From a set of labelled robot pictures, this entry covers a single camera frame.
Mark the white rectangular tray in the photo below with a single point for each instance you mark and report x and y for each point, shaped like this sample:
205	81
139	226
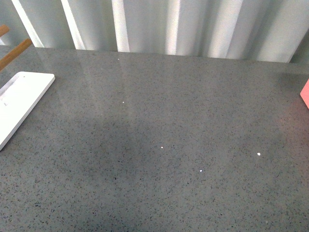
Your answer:
17	99

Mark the white pleated curtain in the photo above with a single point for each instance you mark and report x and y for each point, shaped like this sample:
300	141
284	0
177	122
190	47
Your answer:
265	30

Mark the pink plastic bin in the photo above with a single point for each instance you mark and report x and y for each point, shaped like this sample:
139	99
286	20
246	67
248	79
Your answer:
304	94

